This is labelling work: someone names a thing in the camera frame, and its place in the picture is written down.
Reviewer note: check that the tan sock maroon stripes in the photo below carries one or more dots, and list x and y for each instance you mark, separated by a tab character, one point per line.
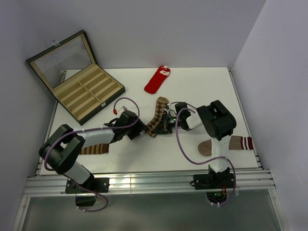
236	143

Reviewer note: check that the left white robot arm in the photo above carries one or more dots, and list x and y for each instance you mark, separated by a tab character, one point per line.
61	150

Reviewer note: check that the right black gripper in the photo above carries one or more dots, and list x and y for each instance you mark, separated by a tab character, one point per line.
164	127

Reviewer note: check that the black compartment display box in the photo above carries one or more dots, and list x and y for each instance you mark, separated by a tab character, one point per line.
70	71

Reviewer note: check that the red christmas sock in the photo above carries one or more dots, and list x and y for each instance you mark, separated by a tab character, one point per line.
157	79

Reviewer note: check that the brown striped sock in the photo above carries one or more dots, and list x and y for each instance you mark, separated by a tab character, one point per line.
95	149

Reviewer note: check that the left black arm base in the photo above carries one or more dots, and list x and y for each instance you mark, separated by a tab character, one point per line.
87	194

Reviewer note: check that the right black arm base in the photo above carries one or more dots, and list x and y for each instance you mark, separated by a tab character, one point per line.
219	182

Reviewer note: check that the tan argyle sock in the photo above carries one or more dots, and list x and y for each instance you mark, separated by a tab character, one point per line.
155	122

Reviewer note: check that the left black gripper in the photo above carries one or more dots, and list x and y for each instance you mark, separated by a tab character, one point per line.
139	126

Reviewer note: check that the aluminium frame rail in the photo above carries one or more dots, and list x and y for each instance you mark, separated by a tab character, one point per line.
144	183

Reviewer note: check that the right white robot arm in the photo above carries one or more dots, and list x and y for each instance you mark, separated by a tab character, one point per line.
215	118

